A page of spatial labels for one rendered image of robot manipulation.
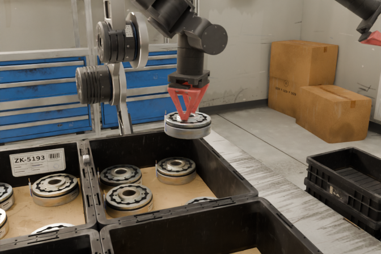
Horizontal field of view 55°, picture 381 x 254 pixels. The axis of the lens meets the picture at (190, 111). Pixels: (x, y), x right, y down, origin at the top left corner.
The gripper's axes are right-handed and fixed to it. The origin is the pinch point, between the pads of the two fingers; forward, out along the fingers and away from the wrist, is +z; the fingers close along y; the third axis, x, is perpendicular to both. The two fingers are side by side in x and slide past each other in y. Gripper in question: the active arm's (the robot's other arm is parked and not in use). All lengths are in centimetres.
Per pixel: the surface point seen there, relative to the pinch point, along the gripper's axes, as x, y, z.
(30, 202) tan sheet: 32.6, -13.6, 22.3
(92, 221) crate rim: 6.5, -28.5, 11.5
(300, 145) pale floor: -28, 251, 98
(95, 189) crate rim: 11.9, -19.0, 11.5
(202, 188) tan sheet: -3.1, 4.9, 20.5
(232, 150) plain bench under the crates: 0, 60, 33
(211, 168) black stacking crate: -5.1, 4.8, 14.5
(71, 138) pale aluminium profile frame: 135, 141, 78
